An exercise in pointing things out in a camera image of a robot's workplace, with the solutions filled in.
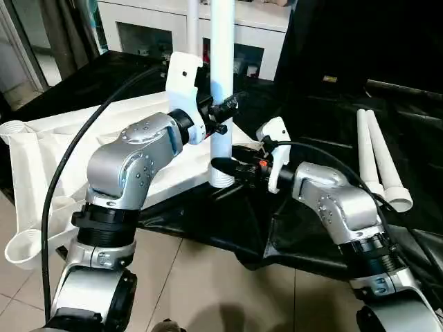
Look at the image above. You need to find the white plastic table leg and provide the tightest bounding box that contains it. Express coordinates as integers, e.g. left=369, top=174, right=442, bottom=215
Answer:
left=209, top=0, right=237, bottom=190
left=366, top=110, right=415, bottom=213
left=356, top=109, right=386, bottom=199
left=186, top=0, right=203, bottom=62

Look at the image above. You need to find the black mat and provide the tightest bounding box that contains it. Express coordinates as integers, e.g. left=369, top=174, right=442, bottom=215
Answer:
left=0, top=50, right=443, bottom=291

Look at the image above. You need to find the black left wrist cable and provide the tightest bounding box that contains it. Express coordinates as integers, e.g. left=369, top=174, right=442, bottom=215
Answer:
left=40, top=64, right=172, bottom=326

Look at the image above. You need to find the dark metal rail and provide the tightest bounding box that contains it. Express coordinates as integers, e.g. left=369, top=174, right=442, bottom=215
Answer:
left=367, top=78, right=443, bottom=98

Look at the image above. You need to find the grey curtain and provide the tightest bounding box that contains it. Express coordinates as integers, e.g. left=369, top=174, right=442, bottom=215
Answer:
left=38, top=0, right=105, bottom=73

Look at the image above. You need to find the white cabinet with glass doors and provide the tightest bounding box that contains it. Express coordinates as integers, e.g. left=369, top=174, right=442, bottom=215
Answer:
left=97, top=0, right=293, bottom=80

